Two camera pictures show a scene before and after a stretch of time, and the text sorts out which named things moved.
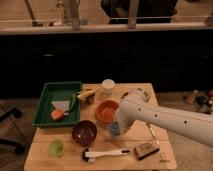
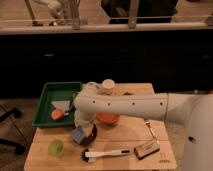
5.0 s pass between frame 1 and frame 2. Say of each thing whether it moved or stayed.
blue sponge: moved
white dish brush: stayed
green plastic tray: stayed
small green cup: stayed
